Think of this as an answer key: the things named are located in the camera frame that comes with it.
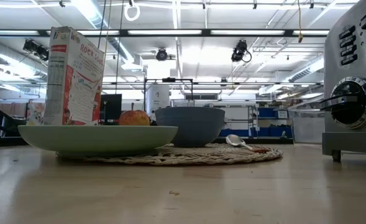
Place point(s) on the blue bowl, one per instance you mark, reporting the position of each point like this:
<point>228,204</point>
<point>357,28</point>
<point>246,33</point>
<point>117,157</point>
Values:
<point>192,124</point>

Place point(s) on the pale green plate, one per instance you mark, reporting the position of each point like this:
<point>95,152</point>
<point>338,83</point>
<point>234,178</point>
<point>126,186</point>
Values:
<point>98,140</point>

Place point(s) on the printed white package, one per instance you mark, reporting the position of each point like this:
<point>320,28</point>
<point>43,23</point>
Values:
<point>35,113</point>

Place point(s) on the black monitor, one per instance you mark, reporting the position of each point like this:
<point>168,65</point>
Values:
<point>111,107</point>

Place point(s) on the white cylindrical tank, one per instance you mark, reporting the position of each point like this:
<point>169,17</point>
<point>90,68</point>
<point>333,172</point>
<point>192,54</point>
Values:
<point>158,96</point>

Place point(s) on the black overhead rail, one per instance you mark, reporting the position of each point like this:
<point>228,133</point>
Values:
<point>123,32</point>

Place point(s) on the round woven straw placemat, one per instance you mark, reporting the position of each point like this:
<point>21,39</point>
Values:
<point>201,155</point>

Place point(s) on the red yellow apple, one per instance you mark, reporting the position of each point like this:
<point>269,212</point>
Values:
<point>134,119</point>

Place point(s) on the metal spoon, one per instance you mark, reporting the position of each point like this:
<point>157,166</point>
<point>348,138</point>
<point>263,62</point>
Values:
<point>234,140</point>

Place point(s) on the white red cereal box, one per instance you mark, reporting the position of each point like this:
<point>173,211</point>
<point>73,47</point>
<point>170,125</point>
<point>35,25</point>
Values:
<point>77,77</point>

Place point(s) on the round black ceiling camera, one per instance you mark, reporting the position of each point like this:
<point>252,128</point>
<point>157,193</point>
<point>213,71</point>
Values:
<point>161,55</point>

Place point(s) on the clear plastic container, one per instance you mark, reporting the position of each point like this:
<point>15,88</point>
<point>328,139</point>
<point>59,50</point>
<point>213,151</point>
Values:
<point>307,127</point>

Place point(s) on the blue storage bin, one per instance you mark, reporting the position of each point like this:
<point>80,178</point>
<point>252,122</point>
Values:
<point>234,133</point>
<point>269,131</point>
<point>268,112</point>

